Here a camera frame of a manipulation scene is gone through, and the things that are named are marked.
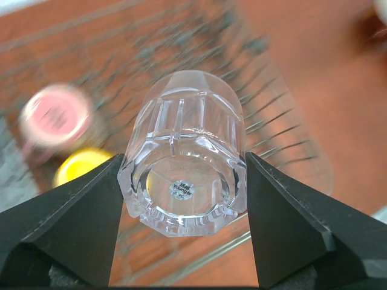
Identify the yellow cup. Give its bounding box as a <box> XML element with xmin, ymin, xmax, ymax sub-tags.
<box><xmin>53</xmin><ymin>147</ymin><xmax>113</xmax><ymax>188</ymax></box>

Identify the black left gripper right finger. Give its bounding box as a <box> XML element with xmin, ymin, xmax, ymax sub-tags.
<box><xmin>246</xmin><ymin>153</ymin><xmax>386</xmax><ymax>289</ymax></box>

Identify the pink ghost pattern cup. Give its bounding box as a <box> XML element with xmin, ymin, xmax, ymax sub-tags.
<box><xmin>19</xmin><ymin>83</ymin><xmax>107</xmax><ymax>165</ymax></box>

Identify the grey wire dish rack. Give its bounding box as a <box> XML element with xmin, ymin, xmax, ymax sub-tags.
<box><xmin>0</xmin><ymin>0</ymin><xmax>336</xmax><ymax>286</ymax></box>

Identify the clear glass cup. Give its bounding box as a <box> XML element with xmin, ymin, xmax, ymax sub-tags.
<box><xmin>117</xmin><ymin>70</ymin><xmax>247</xmax><ymax>237</ymax></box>

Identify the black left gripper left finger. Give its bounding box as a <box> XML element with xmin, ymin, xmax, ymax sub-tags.
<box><xmin>1</xmin><ymin>154</ymin><xmax>123</xmax><ymax>287</ymax></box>

